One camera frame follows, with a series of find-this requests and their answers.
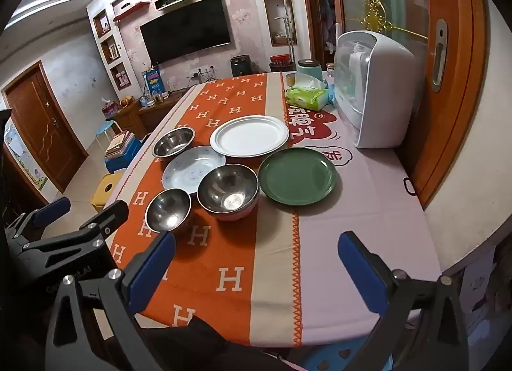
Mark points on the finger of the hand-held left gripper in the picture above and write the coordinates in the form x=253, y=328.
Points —
x=108, y=215
x=52, y=207

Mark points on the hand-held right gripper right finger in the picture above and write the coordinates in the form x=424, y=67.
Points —
x=360, y=265

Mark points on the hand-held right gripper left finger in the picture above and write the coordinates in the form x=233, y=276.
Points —
x=154, y=265

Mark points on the small steel bowl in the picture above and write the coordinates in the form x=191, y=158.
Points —
x=168, y=211

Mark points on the blue patterned white plate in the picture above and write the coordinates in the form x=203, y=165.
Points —
x=188, y=169

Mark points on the wide steel bowl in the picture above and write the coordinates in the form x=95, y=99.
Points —
x=172, y=143

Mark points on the large pink-sided steel bowl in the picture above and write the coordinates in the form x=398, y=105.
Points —
x=226, y=191

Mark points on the green plate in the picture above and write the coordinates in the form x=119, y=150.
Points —
x=298, y=177

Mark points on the yellow stool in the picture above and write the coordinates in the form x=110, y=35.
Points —
x=106, y=191

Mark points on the pink printed tablecloth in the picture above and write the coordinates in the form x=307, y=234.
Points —
x=360, y=203

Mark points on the stack of books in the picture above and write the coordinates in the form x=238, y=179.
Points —
x=120, y=143

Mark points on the orange lettered blanket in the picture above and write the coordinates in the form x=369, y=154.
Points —
x=232, y=259

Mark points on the brown entrance door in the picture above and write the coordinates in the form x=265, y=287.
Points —
x=40, y=123

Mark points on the round blue stool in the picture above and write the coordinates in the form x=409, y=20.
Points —
x=106, y=128

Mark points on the blue plastic stool with holes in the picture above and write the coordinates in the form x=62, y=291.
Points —
x=344, y=357

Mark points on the red tissue box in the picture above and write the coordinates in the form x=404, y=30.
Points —
x=110, y=109

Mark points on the wooden television cabinet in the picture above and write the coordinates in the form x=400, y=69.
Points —
x=148, y=113

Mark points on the blue printed box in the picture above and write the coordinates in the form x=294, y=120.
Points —
x=152, y=79

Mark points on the blue wipes pack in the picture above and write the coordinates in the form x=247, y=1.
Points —
x=332, y=94

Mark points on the white bottle sterilizer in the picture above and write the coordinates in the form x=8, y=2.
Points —
x=384, y=91

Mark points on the orange wooden sliding door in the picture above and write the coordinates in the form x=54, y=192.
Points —
x=452, y=115

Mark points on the green tissue pack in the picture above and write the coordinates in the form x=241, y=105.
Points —
x=306, y=95

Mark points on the black television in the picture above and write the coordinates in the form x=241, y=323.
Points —
x=186, y=31

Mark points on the black air fryer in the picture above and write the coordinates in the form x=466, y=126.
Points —
x=241, y=65

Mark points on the teal canister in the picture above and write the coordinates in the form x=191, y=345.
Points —
x=308, y=70

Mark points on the red container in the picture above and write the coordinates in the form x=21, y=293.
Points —
x=280, y=63

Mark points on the gold hanging ornament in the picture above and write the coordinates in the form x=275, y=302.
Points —
x=374, y=7

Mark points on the colourful wall chart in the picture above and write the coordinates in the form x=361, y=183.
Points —
x=24, y=159

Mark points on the red wall shelf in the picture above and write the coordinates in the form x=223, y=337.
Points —
x=130, y=11

